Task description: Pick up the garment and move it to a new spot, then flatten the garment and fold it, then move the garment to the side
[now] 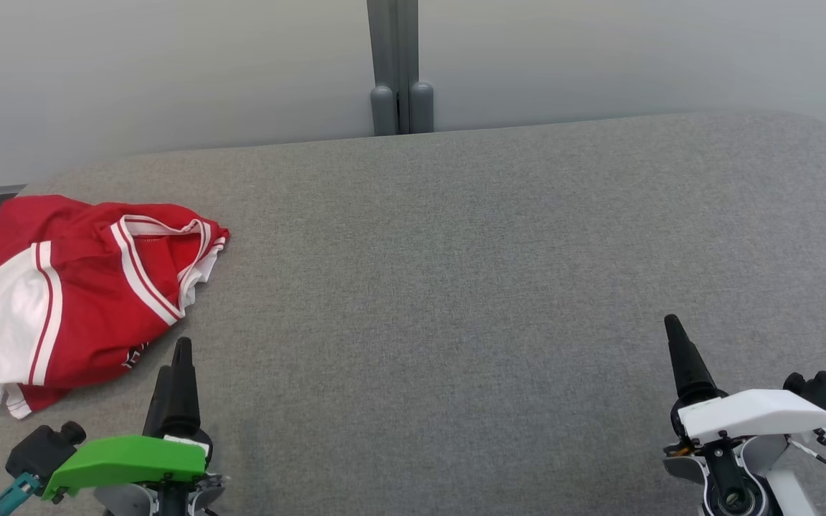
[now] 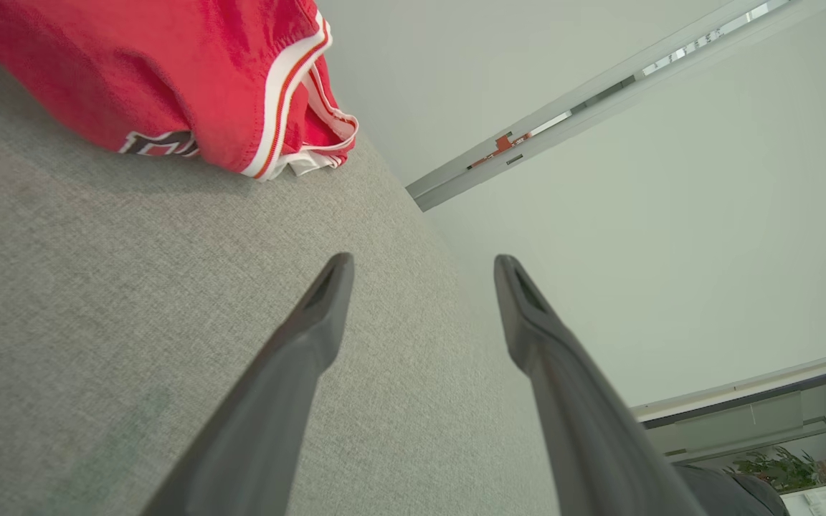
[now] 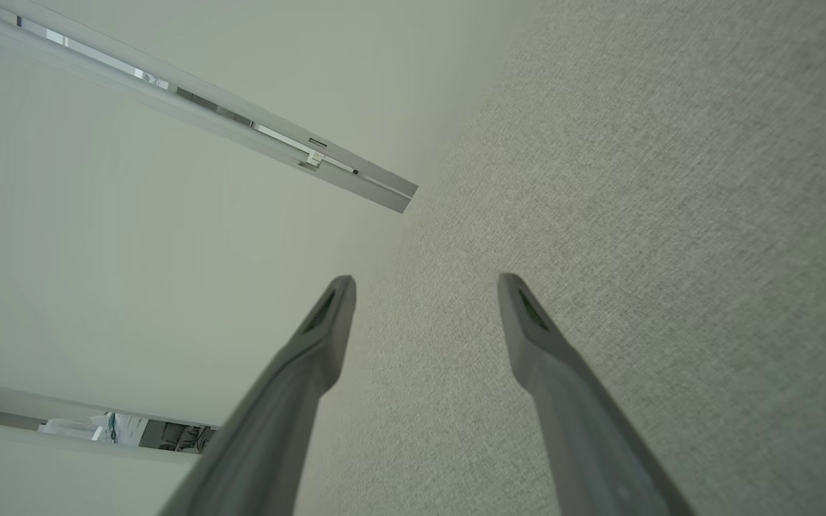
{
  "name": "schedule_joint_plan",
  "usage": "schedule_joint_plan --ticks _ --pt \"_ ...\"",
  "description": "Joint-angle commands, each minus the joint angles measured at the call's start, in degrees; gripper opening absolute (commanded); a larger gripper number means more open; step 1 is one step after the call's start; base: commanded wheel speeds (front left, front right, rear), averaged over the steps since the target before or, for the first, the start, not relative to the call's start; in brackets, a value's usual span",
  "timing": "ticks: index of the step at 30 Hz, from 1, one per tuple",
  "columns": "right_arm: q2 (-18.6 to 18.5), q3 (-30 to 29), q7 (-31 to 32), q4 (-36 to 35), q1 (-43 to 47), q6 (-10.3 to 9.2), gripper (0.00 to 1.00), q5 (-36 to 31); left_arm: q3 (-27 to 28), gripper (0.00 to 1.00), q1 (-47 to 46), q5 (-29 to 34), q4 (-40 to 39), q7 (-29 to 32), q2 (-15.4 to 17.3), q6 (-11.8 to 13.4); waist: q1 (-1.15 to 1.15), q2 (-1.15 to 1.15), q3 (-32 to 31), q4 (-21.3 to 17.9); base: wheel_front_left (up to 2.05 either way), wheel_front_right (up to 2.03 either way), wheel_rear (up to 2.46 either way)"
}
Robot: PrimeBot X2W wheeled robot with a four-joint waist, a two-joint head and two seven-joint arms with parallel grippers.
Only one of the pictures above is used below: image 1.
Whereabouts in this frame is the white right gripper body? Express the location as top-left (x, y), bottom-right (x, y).
top-left (663, 388), bottom-right (826, 516)

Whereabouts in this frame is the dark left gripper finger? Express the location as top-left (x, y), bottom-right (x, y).
top-left (166, 337), bottom-right (202, 436)
top-left (142, 365), bottom-right (173, 436)

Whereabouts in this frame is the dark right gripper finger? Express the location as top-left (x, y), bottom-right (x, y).
top-left (664, 314), bottom-right (727, 411)

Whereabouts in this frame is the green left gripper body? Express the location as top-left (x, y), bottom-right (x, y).
top-left (42, 428), bottom-right (227, 516)

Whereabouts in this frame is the red basketball jersey number 23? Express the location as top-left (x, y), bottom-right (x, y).
top-left (0, 202), bottom-right (230, 420)

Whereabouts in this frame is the grey partition post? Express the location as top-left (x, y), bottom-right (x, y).
top-left (366, 0), bottom-right (435, 136)

